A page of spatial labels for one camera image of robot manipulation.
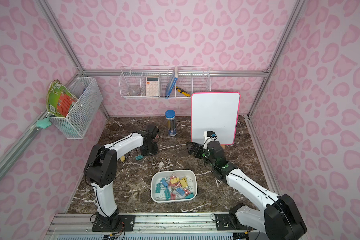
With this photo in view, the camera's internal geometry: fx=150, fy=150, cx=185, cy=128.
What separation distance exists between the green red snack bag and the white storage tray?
1.88 feet

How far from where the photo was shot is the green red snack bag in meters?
0.68

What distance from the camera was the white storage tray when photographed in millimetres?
799
